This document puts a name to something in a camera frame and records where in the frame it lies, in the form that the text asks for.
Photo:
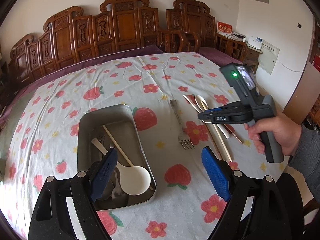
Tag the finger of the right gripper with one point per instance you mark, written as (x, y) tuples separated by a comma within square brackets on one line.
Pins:
[(213, 110)]

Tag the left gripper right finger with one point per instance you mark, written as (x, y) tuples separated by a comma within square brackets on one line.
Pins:
[(218, 171)]

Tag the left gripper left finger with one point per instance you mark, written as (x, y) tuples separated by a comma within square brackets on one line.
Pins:
[(102, 172)]

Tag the steel fork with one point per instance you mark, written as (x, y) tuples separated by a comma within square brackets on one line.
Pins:
[(183, 138)]

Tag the white curved spoon handle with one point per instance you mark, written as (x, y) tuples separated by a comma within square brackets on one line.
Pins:
[(191, 102)]

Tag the person's right forearm sleeve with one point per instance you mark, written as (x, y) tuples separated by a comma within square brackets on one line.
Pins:
[(306, 159)]

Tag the white spoon on table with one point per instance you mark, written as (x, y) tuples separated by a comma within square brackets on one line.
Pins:
[(200, 101)]

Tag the beige chopstick on table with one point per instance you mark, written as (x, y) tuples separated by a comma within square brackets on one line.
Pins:
[(223, 144)]

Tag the white plastic spoon in tray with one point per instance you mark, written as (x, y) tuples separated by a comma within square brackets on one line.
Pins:
[(134, 180)]

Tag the metal rectangular tray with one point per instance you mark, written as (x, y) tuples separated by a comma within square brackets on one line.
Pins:
[(119, 121)]

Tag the white electrical panel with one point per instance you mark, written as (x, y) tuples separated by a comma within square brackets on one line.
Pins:
[(268, 58)]

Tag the floral strawberry tablecloth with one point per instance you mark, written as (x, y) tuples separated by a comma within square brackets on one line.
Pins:
[(40, 139)]

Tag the red calendar card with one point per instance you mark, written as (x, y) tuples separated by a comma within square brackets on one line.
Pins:
[(224, 28)]

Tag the wooden chair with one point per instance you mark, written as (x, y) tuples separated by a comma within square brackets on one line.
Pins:
[(172, 41)]

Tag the purple table cover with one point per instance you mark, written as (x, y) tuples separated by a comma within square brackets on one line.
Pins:
[(212, 54)]

